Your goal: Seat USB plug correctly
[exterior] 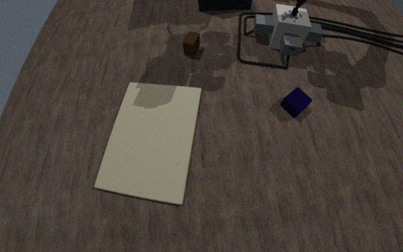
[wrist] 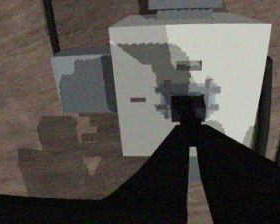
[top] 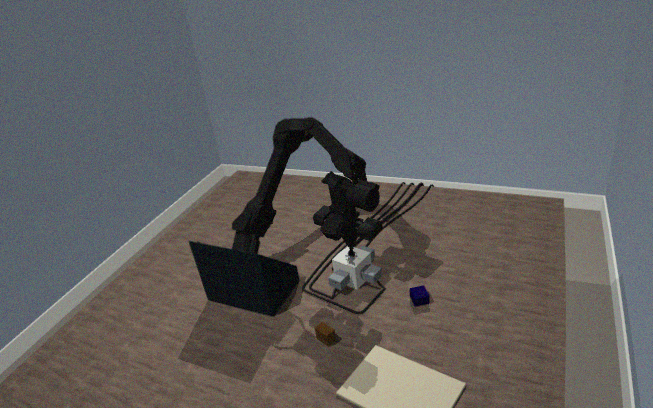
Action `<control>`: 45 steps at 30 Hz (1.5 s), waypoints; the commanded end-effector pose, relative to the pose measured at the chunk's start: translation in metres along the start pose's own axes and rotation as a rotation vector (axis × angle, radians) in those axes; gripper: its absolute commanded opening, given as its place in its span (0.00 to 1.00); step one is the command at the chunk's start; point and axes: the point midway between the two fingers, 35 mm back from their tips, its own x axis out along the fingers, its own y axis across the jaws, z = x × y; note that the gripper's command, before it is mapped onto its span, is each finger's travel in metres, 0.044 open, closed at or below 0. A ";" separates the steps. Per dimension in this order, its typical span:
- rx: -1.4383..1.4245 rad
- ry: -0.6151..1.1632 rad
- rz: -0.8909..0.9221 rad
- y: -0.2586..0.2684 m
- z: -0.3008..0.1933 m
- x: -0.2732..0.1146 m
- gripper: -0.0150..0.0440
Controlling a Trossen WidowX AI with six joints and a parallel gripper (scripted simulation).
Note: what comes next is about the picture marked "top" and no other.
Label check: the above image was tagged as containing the beige flat rectangular mat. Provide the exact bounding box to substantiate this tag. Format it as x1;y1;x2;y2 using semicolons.
336;345;466;408

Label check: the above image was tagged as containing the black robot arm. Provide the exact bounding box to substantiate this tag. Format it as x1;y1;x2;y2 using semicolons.
232;118;380;253

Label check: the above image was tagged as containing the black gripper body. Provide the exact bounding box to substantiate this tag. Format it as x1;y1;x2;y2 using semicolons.
313;203;383;241

